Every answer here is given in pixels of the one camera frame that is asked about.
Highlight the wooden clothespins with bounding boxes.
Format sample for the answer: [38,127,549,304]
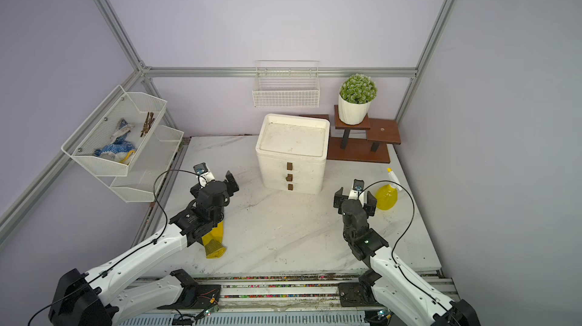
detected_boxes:
[140,112,156,137]

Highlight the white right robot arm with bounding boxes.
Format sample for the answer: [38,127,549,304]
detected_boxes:
[333,189,480,325]

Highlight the brown wooden stepped stand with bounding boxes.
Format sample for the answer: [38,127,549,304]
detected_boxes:
[327,105,402,164]

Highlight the yellow spray bottle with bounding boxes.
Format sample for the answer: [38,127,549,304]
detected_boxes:
[375,168,403,211]

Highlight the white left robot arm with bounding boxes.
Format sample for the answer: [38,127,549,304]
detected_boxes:
[48,163,239,325]

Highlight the white plastic drawer unit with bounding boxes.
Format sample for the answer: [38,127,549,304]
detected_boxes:
[256,114,330,195]

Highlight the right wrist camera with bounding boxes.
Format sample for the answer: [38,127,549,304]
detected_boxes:
[348,179,365,200]

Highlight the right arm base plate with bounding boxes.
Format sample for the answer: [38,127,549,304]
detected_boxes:
[338,269,381,307]

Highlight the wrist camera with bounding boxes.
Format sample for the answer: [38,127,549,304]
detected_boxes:
[193,162,215,187]
[348,179,365,200]

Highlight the white mesh wall bin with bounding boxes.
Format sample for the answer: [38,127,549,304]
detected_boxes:
[62,86,167,177]
[109,125,183,203]

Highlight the white mesh upper wall bin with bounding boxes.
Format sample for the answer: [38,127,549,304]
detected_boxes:
[62,86,167,177]

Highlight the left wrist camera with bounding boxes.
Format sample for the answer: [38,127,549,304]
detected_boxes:
[193,162,215,187]

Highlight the white wire wall basket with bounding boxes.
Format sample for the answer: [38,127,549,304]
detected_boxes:
[253,60,321,109]

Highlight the blue white cloth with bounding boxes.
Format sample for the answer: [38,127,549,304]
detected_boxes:
[93,118,136,165]

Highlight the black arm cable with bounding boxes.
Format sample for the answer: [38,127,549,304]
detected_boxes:
[26,169,206,326]
[358,180,465,326]

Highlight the yellow transparent cup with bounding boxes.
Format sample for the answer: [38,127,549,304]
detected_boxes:
[202,221,227,259]

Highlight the white mesh lower wall bin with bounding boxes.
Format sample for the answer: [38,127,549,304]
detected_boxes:
[109,125,183,203]

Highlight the green potted plant white pot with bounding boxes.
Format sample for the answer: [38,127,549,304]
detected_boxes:
[338,74,377,125]

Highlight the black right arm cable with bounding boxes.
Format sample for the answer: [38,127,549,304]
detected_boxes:
[358,180,465,326]

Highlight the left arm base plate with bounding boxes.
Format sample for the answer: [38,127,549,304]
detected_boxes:
[159,269,221,310]

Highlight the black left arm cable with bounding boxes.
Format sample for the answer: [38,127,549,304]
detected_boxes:
[26,169,206,326]

